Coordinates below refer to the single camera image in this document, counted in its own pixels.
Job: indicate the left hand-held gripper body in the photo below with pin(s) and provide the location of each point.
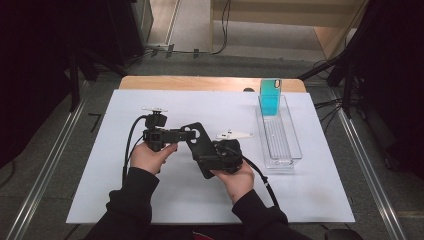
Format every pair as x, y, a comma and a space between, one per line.
156, 136

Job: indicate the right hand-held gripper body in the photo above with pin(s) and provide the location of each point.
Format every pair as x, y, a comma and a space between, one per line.
230, 153

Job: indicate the black phone case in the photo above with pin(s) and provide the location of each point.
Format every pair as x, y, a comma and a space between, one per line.
201, 146

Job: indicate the clear plastic bin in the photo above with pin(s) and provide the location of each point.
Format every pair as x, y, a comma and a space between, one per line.
280, 143

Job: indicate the blue phone case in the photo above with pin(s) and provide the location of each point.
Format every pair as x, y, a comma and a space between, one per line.
270, 100

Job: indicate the person's left hand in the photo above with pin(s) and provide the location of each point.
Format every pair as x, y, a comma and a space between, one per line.
148, 160

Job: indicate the person's right hand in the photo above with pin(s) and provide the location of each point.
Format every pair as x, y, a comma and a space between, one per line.
238, 183

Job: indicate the white table board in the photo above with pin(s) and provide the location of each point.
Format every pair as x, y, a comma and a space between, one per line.
186, 203

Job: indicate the wooden table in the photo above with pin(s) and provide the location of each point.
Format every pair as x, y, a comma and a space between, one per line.
206, 83

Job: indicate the person's lap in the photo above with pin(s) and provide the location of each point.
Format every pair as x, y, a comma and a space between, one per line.
206, 233

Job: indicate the black metal stand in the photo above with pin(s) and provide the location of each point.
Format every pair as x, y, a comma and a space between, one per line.
75, 83
346, 83

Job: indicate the grey cabinet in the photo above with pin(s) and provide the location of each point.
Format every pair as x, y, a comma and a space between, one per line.
144, 20

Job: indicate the black curtain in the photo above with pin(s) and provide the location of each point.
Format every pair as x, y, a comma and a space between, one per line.
36, 66
396, 83

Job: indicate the beige wooden furniture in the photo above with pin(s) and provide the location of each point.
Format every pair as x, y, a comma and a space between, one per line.
300, 13

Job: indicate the metal floor rail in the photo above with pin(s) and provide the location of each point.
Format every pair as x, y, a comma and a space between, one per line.
46, 168
370, 173

